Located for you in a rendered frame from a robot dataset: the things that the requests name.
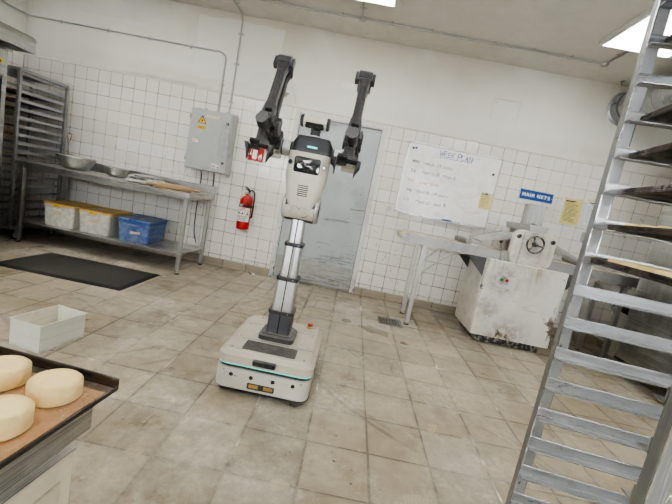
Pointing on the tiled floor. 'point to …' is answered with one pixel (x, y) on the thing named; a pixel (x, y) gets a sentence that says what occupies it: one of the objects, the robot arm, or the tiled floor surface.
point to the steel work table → (121, 187)
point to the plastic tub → (46, 328)
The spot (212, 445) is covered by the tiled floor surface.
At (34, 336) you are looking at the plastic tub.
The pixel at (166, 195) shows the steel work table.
